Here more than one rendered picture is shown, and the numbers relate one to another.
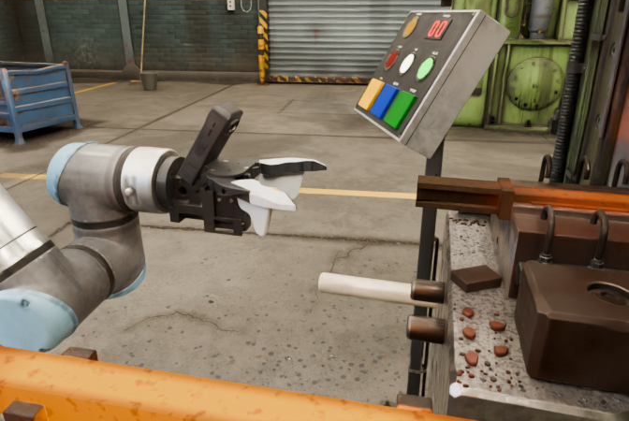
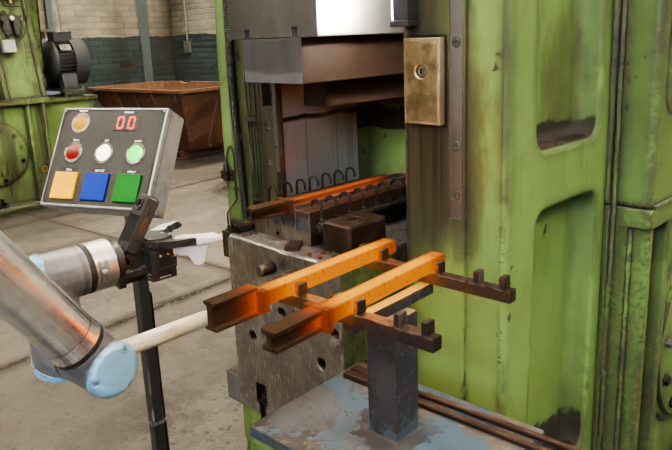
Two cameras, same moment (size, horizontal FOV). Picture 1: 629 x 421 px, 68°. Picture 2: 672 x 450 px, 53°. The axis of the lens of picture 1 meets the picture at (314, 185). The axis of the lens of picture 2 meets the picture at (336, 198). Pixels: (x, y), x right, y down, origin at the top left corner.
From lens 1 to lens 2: 1.06 m
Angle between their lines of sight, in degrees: 56
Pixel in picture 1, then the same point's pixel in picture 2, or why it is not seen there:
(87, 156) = (57, 260)
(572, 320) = (357, 226)
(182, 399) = (327, 264)
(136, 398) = (318, 269)
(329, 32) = not seen: outside the picture
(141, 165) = (105, 251)
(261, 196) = (204, 237)
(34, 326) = (128, 363)
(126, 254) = not seen: hidden behind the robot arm
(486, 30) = (173, 120)
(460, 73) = (167, 152)
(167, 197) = (126, 268)
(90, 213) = not seen: hidden behind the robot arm
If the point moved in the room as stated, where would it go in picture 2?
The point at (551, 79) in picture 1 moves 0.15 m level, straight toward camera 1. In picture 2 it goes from (13, 146) to (16, 148)
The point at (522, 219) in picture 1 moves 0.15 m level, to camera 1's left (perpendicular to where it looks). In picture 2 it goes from (302, 210) to (262, 227)
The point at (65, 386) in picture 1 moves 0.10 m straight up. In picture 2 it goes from (300, 276) to (296, 216)
